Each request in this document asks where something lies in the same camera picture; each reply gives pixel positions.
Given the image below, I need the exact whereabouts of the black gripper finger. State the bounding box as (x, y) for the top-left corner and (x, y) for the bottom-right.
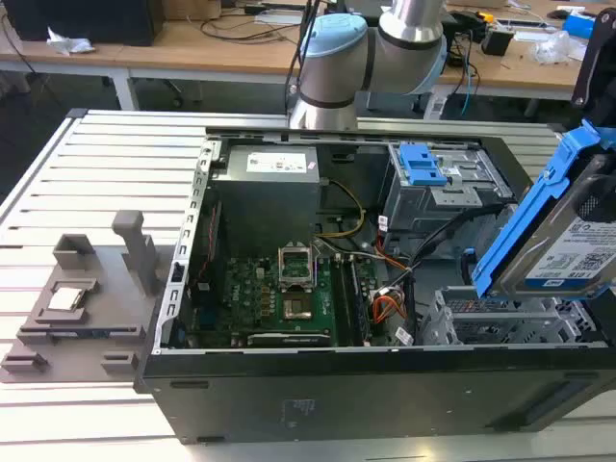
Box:
(577, 153), (616, 223)

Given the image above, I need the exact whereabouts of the hard disk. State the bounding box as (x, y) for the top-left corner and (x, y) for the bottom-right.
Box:
(471, 119), (616, 302)

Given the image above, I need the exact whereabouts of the metal disk bay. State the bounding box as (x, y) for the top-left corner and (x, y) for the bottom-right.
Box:
(417, 285), (608, 347)

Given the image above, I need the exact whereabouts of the clear plastic bag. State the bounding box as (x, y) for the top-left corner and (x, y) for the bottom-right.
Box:
(535, 30), (584, 64)

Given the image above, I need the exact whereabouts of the blue packet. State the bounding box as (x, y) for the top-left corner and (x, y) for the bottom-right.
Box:
(561, 11), (602, 40)

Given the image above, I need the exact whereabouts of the small black box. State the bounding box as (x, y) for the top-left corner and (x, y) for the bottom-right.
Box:
(480, 26), (515, 57)

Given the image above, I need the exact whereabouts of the metal drive cage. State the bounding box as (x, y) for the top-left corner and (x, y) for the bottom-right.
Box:
(386, 141), (515, 244)

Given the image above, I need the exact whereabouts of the blue drive latch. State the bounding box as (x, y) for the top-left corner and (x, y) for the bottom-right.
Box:
(398, 142), (447, 187)

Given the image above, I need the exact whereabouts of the metal socket cover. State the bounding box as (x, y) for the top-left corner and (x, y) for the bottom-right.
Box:
(277, 244), (317, 293)

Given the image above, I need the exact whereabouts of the CPU socket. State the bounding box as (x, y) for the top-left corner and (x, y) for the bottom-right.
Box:
(281, 295), (315, 323)

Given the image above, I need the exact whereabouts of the black PC case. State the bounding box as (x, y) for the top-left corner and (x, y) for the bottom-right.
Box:
(133, 125), (616, 447)

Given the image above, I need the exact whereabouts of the grey power supply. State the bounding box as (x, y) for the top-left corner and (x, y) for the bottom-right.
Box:
(211, 143), (322, 243)

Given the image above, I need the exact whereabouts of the black graphics card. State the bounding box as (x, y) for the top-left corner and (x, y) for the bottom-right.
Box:
(245, 331), (333, 349)

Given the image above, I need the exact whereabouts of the green motherboard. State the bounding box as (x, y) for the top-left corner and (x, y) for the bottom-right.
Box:
(185, 249), (386, 348)

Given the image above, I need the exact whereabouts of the black case fan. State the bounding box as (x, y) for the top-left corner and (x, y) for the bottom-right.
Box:
(190, 199), (226, 309)

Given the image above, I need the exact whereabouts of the wooden desk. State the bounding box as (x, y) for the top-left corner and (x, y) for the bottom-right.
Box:
(0, 0), (616, 102)

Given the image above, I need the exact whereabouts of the grey parts rack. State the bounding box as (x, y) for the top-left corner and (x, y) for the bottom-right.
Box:
(0, 210), (168, 384)

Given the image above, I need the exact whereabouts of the crumpled white paper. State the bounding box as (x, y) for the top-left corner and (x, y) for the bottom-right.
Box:
(45, 26), (96, 55)

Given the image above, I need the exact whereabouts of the silver CPU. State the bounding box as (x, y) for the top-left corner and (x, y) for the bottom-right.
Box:
(46, 286), (89, 313)

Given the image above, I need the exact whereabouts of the blue hanging cable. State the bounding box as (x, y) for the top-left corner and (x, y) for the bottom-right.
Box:
(460, 27), (481, 116)

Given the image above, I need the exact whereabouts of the black sleeved wire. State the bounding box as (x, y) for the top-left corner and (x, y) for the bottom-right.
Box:
(403, 201), (506, 286)

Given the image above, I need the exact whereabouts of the orange red wire bundle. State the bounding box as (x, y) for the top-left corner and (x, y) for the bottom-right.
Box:
(372, 286), (410, 321)

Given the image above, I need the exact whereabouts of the yellow black wire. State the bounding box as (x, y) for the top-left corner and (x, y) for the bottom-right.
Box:
(318, 179), (366, 239)

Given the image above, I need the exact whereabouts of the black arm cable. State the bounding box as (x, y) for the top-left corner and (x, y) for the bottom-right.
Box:
(283, 0), (322, 115)

